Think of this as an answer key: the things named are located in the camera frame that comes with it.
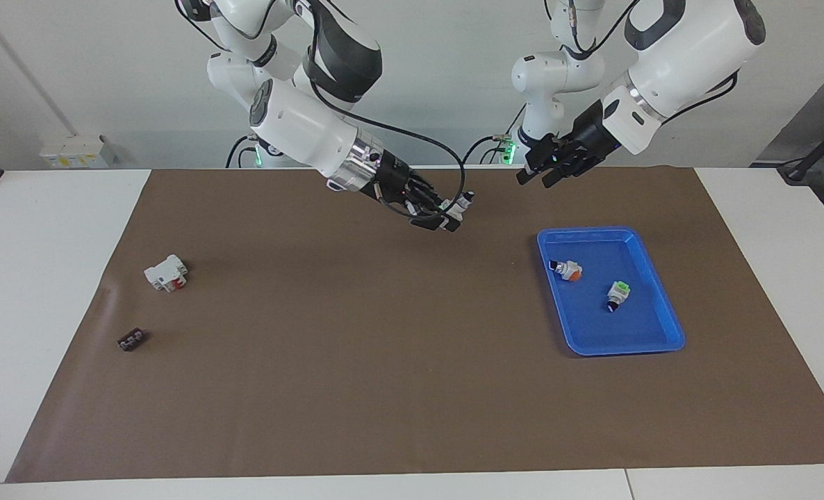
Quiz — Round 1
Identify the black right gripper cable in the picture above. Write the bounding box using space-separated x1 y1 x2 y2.
311 0 469 220

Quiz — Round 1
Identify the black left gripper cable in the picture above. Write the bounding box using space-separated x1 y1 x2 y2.
563 0 741 127

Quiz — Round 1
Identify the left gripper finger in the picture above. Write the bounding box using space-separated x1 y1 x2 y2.
541 162 575 189
516 149 546 188

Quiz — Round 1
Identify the orange capped selector switch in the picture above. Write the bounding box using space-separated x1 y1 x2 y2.
547 258 584 283

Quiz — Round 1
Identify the brown table mat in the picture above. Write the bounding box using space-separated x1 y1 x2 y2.
6 165 824 484

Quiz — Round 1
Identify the black right base cable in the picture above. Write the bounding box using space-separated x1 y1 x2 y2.
225 133 259 169

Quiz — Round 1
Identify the blue plastic tray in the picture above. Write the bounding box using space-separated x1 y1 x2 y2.
536 226 686 358

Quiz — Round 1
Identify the black stand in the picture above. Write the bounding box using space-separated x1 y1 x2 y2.
776 115 824 185

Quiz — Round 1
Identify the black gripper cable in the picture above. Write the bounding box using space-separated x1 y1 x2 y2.
311 0 469 220
563 0 741 127

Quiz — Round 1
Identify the white circuit breaker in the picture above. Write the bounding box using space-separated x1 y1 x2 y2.
142 253 190 294

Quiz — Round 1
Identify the green capped selector switch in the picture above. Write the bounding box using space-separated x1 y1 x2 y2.
444 192 476 224
604 280 632 314

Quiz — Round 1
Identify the white wall socket box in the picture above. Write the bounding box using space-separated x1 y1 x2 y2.
40 134 117 169

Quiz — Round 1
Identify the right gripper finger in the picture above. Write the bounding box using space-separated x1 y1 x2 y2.
409 212 463 234
415 177 459 213

